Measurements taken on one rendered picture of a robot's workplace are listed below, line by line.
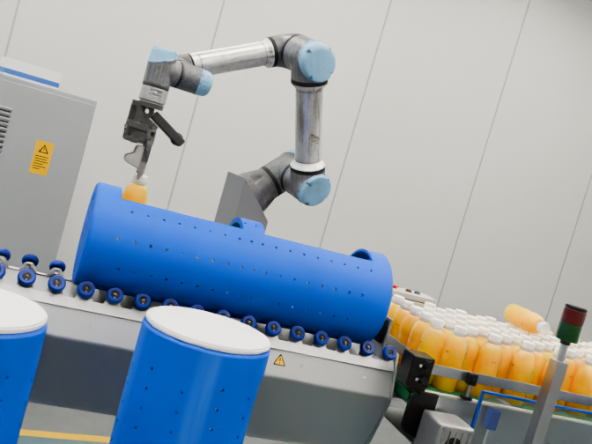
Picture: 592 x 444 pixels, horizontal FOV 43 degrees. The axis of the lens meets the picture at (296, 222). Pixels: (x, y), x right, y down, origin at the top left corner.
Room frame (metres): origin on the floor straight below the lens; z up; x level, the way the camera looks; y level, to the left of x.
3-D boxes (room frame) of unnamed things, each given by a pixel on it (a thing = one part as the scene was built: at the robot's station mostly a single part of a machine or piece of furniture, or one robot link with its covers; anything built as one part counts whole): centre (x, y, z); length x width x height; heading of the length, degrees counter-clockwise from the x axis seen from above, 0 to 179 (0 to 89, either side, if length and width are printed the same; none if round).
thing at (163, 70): (2.11, 0.47, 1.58); 0.09 x 0.08 x 0.11; 127
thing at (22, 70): (3.39, 1.33, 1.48); 0.24 x 0.12 x 0.08; 125
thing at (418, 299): (2.66, -0.44, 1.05); 0.20 x 0.10 x 0.10; 109
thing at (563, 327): (2.11, -0.82, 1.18); 0.06 x 0.06 x 0.05
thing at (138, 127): (2.10, 0.48, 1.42); 0.09 x 0.08 x 0.12; 109
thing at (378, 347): (2.32, -0.34, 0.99); 0.10 x 0.02 x 0.12; 19
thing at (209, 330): (1.62, 0.12, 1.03); 0.28 x 0.28 x 0.01
